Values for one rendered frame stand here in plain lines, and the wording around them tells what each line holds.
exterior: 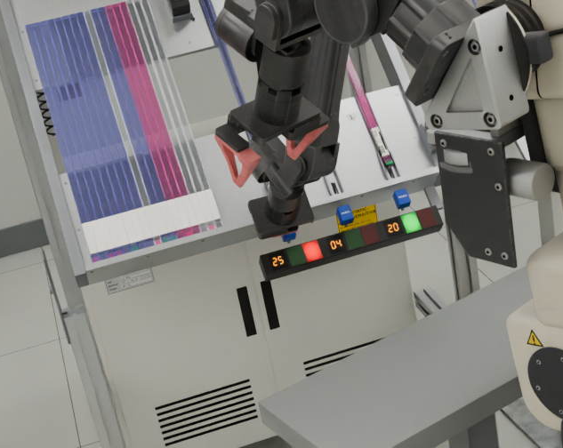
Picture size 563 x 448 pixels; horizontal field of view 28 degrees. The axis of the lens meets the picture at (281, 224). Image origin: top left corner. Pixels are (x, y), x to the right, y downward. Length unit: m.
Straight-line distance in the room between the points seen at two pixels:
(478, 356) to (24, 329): 2.02
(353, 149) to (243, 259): 0.42
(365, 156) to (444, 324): 0.41
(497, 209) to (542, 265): 0.09
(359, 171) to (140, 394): 0.73
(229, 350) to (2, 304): 1.40
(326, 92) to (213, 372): 0.91
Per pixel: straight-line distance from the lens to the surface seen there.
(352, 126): 2.09
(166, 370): 2.43
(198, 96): 3.96
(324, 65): 1.72
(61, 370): 3.20
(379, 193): 2.04
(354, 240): 2.01
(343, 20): 1.18
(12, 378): 3.24
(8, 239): 4.02
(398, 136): 2.10
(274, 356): 2.47
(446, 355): 1.74
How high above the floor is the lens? 1.51
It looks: 24 degrees down
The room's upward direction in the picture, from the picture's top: 11 degrees counter-clockwise
